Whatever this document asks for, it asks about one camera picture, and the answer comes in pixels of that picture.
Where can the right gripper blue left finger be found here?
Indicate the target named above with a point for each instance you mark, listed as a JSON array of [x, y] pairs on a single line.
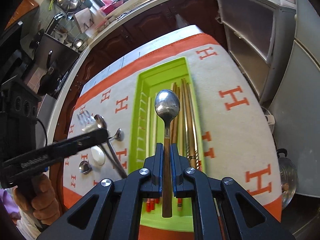
[[143, 183]]

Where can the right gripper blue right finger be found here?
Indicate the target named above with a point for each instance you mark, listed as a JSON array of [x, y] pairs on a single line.
[[189, 182]]

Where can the white red-striped chopstick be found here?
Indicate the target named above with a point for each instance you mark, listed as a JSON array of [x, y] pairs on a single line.
[[153, 147], [148, 207]]

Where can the bamboo chopstick red end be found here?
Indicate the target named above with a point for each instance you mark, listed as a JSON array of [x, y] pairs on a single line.
[[193, 148]]

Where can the long steel spoon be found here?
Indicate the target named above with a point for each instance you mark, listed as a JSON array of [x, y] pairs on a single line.
[[119, 135]]

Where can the white ceramic soup spoon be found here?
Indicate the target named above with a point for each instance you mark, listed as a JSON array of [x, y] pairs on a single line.
[[98, 155]]

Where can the small steel spoon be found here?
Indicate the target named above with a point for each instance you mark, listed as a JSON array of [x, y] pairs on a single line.
[[84, 167]]

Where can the steel fork white handle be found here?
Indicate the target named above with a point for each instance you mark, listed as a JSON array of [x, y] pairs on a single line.
[[87, 122]]

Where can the wooden-handled steel spoon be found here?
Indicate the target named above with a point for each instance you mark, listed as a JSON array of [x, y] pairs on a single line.
[[167, 107]]

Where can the person's left hand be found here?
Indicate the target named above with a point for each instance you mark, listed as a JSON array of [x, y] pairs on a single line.
[[45, 206]]

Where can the green plastic utensil tray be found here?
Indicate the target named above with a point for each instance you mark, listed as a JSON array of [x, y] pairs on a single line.
[[149, 83]]

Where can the orange beige H-pattern cloth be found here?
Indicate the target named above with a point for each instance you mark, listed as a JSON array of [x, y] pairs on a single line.
[[237, 143]]

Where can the black wok on stove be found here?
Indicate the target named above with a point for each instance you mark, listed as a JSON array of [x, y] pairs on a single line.
[[50, 81]]

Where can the grey refrigerator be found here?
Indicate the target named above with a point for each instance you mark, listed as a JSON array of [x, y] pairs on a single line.
[[296, 104]]

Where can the hanging steel pot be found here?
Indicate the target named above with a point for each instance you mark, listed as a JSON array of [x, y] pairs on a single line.
[[69, 5]]

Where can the grey cabinet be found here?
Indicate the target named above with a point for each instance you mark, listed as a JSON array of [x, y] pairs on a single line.
[[260, 36]]

